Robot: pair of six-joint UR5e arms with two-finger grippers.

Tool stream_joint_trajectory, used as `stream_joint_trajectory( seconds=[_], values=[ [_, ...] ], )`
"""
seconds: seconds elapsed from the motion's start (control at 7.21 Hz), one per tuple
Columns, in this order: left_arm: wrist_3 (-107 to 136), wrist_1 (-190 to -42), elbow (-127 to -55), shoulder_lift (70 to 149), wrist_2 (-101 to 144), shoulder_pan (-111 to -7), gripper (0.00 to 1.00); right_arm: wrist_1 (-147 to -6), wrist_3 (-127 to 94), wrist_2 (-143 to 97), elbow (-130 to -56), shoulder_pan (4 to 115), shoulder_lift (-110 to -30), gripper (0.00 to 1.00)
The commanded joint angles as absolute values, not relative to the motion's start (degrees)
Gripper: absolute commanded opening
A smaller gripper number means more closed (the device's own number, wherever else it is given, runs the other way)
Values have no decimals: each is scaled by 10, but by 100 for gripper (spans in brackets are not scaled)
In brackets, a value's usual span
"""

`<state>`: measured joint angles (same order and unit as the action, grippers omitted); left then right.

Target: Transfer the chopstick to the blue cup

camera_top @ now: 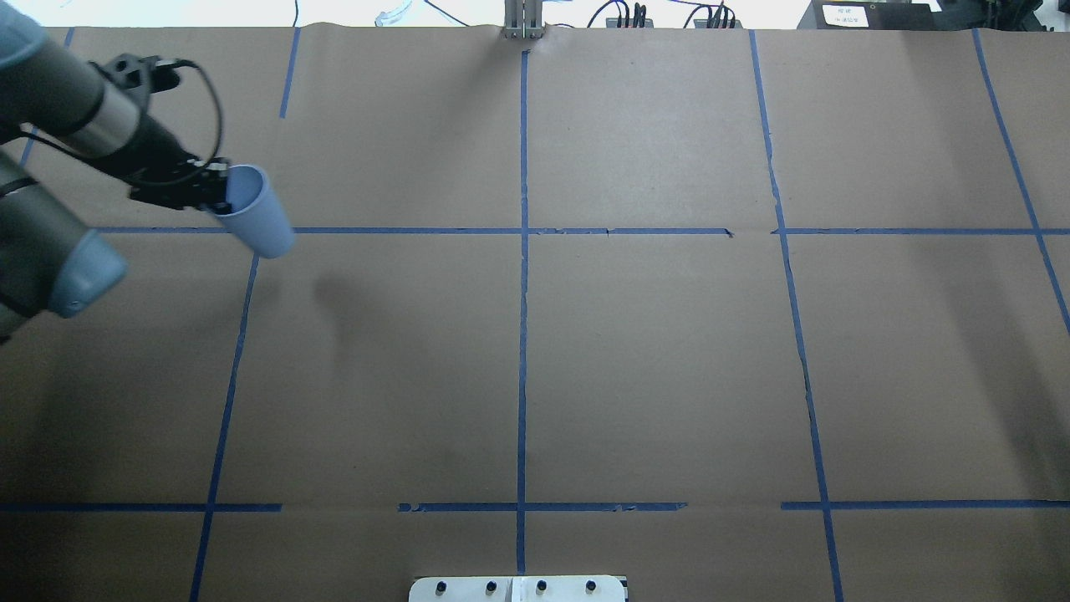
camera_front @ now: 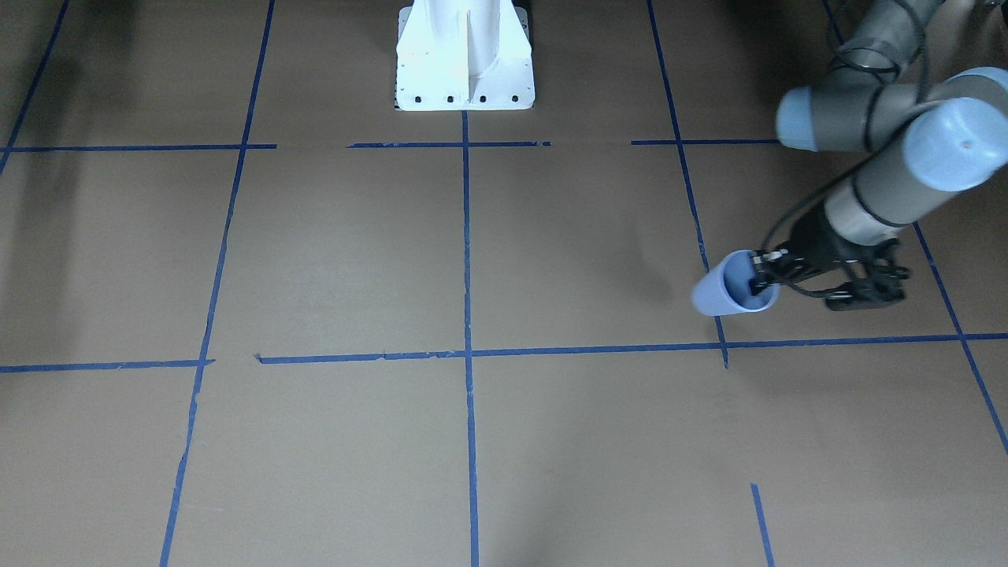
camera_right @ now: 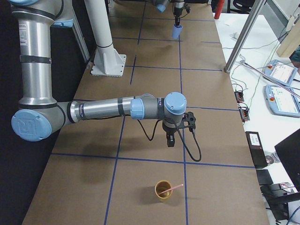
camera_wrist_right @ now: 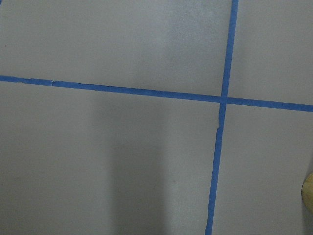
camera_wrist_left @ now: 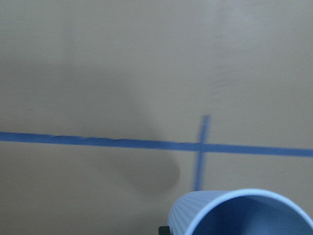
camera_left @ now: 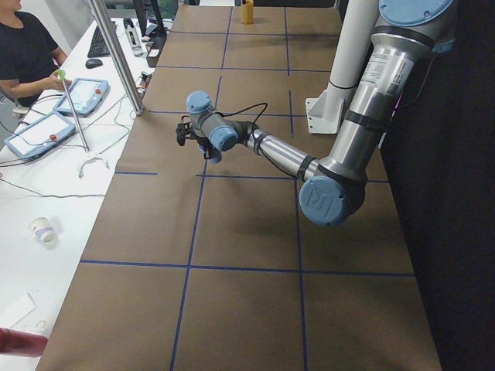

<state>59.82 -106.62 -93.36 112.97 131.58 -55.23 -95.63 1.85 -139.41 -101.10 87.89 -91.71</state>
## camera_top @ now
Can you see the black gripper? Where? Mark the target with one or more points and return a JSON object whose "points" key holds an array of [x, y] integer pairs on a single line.
{"points": [[153, 149]]}

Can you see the blue ribbed plastic cup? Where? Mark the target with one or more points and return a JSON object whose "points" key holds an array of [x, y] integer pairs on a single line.
{"points": [[251, 211]]}

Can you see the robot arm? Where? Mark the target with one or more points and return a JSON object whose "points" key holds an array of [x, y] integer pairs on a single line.
{"points": [[77, 117]]}

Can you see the black power strip left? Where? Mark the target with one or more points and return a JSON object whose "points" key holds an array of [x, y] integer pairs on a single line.
{"points": [[626, 16]]}

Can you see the black power strip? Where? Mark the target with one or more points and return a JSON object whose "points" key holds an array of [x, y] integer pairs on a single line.
{"points": [[626, 16], [719, 16]]}

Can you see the black power strip right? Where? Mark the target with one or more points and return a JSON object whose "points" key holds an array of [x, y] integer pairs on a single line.
{"points": [[719, 16]]}

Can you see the black box with label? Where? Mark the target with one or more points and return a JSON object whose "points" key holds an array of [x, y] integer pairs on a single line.
{"points": [[870, 15]]}

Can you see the aluminium frame post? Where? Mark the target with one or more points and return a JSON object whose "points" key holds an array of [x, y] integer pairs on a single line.
{"points": [[523, 19]]}

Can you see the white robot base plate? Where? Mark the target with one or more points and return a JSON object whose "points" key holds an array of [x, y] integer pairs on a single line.
{"points": [[558, 587]]}

